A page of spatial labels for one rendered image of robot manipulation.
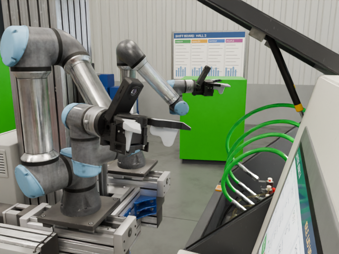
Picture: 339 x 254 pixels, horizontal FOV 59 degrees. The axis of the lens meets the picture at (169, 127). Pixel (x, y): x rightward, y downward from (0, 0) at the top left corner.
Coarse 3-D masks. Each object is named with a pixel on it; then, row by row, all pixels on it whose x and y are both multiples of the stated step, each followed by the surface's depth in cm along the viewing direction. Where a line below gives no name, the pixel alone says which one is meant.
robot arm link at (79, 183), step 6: (66, 150) 107; (60, 156) 105; (66, 156) 105; (66, 162) 103; (72, 162) 104; (72, 168) 103; (72, 174) 103; (72, 180) 104; (78, 180) 106; (84, 180) 108; (90, 180) 109; (72, 186) 107; (78, 186) 107; (84, 186) 108
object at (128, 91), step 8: (128, 80) 65; (136, 80) 66; (120, 88) 66; (128, 88) 65; (136, 88) 66; (120, 96) 66; (128, 96) 66; (136, 96) 68; (112, 104) 67; (120, 104) 67; (128, 104) 68; (112, 112) 67; (120, 112) 68; (128, 112) 70; (112, 120) 69
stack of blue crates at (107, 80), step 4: (100, 76) 735; (104, 76) 732; (108, 76) 738; (112, 76) 760; (100, 80) 737; (104, 80) 735; (108, 80) 740; (112, 80) 762; (104, 84) 737; (108, 84) 741; (112, 84) 763; (108, 88) 742; (112, 88) 734; (116, 88) 732; (108, 92) 743; (112, 92) 736; (116, 92) 734; (112, 96) 738; (136, 100) 752
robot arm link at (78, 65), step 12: (72, 36) 98; (72, 48) 96; (84, 48) 99; (72, 60) 95; (84, 60) 97; (72, 72) 96; (84, 72) 94; (84, 84) 93; (96, 84) 94; (84, 96) 93; (96, 96) 92; (108, 96) 94; (120, 156) 87
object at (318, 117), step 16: (320, 80) 68; (336, 80) 55; (320, 96) 61; (336, 96) 46; (320, 112) 55; (336, 112) 42; (320, 128) 50; (336, 128) 39; (320, 144) 45; (336, 144) 36; (288, 160) 78; (320, 160) 42; (336, 160) 34; (336, 176) 32; (336, 192) 30; (272, 208) 77; (336, 208) 29; (256, 240) 89
